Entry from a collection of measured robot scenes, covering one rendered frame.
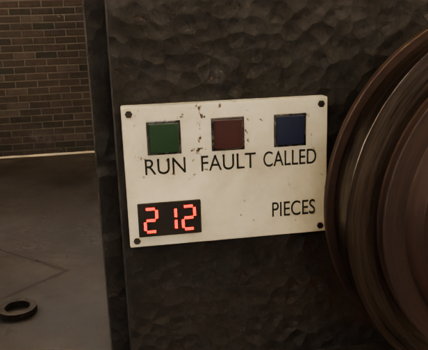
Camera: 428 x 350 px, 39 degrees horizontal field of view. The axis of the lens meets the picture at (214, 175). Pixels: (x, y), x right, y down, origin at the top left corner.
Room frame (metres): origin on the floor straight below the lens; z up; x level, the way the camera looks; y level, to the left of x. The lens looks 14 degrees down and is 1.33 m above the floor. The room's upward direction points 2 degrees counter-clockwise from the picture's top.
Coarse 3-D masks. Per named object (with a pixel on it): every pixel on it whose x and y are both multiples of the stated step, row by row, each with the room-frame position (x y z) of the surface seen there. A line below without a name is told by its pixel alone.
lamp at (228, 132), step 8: (216, 120) 0.73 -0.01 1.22; (224, 120) 0.73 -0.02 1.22; (232, 120) 0.73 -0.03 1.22; (240, 120) 0.73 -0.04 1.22; (216, 128) 0.73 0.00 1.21; (224, 128) 0.73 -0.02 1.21; (232, 128) 0.73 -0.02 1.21; (240, 128) 0.73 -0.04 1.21; (216, 136) 0.73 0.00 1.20; (224, 136) 0.73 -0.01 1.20; (232, 136) 0.73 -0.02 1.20; (240, 136) 0.73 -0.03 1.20; (216, 144) 0.73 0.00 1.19; (224, 144) 0.73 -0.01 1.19; (232, 144) 0.73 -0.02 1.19; (240, 144) 0.73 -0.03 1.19
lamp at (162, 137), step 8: (152, 128) 0.72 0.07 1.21; (160, 128) 0.72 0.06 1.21; (168, 128) 0.72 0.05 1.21; (176, 128) 0.72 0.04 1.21; (152, 136) 0.72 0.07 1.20; (160, 136) 0.72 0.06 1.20; (168, 136) 0.72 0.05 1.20; (176, 136) 0.72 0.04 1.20; (152, 144) 0.72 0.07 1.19; (160, 144) 0.72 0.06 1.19; (168, 144) 0.72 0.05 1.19; (176, 144) 0.72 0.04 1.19; (152, 152) 0.72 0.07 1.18; (160, 152) 0.72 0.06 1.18
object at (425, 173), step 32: (416, 128) 0.62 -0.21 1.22; (416, 160) 0.62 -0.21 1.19; (384, 192) 0.62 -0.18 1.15; (416, 192) 0.61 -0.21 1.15; (384, 224) 0.61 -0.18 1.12; (416, 224) 0.60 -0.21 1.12; (384, 256) 0.61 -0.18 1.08; (416, 256) 0.60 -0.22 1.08; (416, 288) 0.62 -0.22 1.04; (416, 320) 0.62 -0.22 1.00
